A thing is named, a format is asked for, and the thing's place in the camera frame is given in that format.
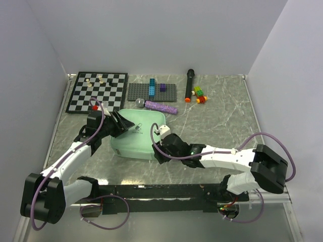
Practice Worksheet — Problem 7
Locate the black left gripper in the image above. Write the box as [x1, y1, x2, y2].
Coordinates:
[98, 110, 134, 138]

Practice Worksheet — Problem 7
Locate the mint green medicine case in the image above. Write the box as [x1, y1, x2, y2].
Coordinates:
[111, 109, 166, 160]

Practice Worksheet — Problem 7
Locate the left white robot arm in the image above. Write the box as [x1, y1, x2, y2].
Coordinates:
[20, 111, 135, 224]

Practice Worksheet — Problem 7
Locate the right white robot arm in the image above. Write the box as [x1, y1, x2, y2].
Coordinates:
[152, 133, 288, 201]

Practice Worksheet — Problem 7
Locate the purple glitter microphone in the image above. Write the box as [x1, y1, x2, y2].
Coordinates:
[135, 98, 178, 114]

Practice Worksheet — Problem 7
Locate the grey building baseplate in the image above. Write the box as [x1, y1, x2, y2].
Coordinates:
[127, 83, 177, 102]

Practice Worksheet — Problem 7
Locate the black white chessboard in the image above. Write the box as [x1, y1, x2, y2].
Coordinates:
[66, 72, 128, 114]

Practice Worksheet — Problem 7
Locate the blue brick stack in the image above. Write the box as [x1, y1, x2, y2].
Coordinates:
[148, 78, 155, 97]

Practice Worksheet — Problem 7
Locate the purple building brick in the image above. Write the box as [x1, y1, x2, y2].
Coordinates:
[159, 83, 167, 92]

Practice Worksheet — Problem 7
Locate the colourful brick toy car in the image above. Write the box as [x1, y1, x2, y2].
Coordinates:
[191, 86, 207, 104]

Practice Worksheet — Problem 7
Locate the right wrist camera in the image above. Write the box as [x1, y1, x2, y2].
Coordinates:
[154, 125, 171, 140]

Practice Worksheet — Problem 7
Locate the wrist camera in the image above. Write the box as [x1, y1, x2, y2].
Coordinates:
[154, 125, 171, 140]
[92, 101, 111, 116]

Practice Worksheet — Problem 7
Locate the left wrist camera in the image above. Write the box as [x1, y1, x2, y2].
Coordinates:
[92, 101, 111, 116]

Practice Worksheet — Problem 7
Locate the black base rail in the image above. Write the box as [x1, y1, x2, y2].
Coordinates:
[77, 184, 249, 215]

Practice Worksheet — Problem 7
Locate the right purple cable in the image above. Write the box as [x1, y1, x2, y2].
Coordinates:
[150, 123, 296, 224]

